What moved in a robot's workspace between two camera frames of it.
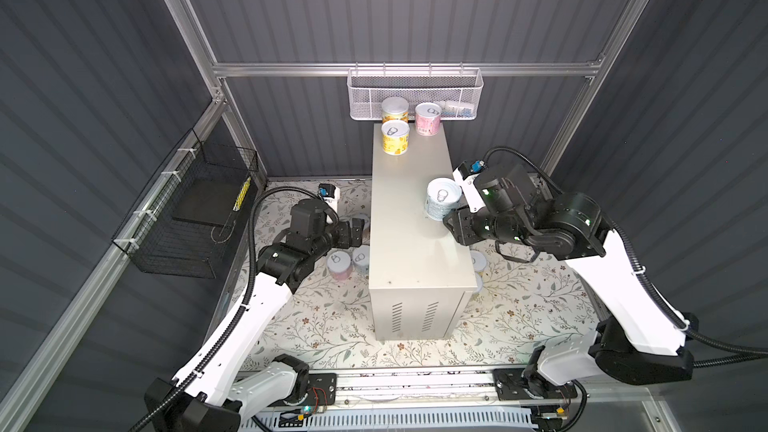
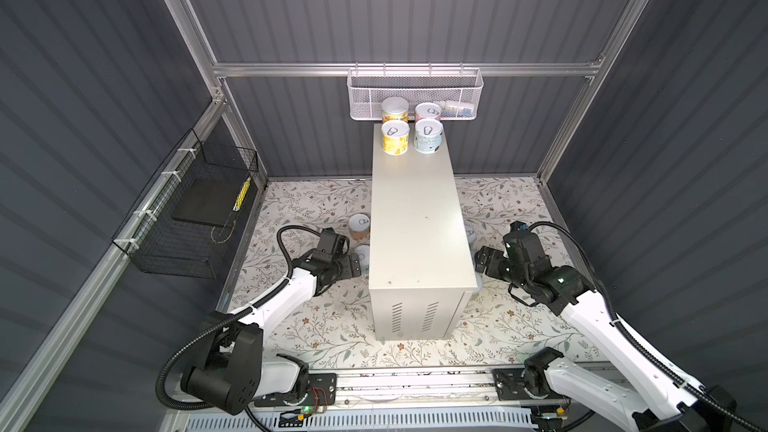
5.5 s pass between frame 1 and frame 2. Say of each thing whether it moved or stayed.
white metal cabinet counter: stayed
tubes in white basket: stayed
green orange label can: stayed
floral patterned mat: stayed
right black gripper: moved
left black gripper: moved
